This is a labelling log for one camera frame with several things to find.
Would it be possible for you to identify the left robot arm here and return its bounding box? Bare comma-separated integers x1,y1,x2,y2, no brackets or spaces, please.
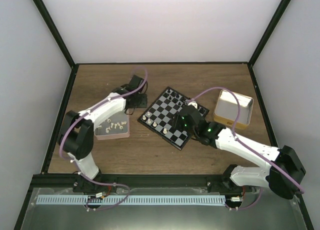
57,75,148,192

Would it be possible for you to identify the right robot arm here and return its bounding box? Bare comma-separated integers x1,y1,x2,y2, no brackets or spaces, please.
172,105,306,200

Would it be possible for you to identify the black chess pieces row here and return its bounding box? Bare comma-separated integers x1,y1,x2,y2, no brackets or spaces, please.
164,88,188,107

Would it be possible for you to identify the black and white chessboard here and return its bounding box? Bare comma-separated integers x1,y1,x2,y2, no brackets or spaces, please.
137,86,210,151

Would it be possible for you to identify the pink tin box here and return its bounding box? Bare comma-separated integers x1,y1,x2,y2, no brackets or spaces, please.
94,112,130,140

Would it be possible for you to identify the gold tin box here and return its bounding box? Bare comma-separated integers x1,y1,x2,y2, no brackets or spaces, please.
213,89,254,130

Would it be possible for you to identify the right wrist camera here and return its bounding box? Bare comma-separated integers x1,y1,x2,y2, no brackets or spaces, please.
186,100,199,111

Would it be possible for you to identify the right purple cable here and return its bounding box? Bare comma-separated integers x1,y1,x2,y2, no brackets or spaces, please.
188,87,306,195

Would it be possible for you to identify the purple cable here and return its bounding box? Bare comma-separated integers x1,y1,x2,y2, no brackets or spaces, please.
188,87,306,195
58,66,149,186

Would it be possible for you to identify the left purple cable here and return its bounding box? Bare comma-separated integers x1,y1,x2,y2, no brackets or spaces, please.
58,66,149,186

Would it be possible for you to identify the black aluminium mounting rail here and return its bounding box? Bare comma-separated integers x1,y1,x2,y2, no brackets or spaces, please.
72,173,253,191

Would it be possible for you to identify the light blue slotted cable duct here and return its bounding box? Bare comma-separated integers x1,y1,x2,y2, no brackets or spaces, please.
36,194,226,206

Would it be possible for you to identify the black enclosure frame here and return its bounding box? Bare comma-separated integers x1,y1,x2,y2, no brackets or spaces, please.
12,0,316,230

